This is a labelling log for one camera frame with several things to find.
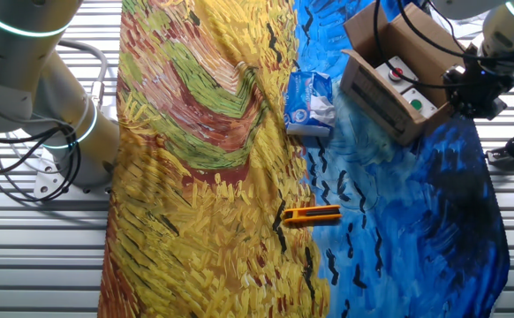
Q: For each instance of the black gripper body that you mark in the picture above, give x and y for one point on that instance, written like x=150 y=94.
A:
x=478 y=86

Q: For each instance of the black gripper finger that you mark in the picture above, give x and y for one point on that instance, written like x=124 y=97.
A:
x=460 y=106
x=489 y=110

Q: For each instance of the brown cardboard box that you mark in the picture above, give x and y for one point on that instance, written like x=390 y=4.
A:
x=425 y=48

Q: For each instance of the white box with green button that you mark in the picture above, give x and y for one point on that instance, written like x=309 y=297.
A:
x=418 y=103

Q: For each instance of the grey box with red button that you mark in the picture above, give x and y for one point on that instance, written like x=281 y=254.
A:
x=396 y=74

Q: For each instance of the blue tissue pack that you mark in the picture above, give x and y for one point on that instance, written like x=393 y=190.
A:
x=305 y=103

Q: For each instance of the orange utility knife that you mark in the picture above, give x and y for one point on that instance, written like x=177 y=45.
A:
x=310 y=215

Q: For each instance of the yellow and blue painted cloth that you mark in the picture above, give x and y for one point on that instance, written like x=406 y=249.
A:
x=221 y=199

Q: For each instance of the silver bracket with black ties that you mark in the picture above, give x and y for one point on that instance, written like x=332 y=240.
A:
x=511 y=152

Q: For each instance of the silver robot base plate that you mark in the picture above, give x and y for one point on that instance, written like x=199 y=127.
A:
x=47 y=181

